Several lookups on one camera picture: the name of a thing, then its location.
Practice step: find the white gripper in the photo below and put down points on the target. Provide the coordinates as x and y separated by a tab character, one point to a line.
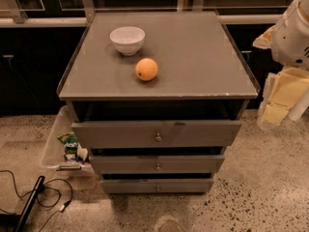
290	41

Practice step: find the grey bottom drawer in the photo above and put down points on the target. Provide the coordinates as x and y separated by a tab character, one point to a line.
157	186

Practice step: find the grey drawer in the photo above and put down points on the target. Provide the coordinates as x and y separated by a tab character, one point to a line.
156	134
157	164
157	186

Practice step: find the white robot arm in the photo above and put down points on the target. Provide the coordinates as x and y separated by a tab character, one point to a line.
290	39

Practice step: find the grey drawer cabinet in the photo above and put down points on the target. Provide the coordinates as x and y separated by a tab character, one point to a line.
201	76

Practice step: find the grey top drawer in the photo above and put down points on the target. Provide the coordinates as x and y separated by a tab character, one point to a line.
156	134

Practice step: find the grey middle drawer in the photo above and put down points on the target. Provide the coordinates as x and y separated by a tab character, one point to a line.
157	164

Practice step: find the orange fruit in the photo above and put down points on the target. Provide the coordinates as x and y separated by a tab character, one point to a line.
146	69

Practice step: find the white ceramic bowl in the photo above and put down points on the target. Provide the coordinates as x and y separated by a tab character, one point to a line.
127	40

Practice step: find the green snack bag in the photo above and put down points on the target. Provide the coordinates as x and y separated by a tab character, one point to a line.
70	143

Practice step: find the clear plastic bin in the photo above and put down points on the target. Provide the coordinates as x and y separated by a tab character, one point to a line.
53	152

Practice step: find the black bar on floor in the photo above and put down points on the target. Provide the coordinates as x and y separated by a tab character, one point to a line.
29	204

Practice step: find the white post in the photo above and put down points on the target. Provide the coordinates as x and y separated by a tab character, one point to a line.
300	107

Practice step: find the metal railing frame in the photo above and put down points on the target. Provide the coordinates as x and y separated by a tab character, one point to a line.
61	13

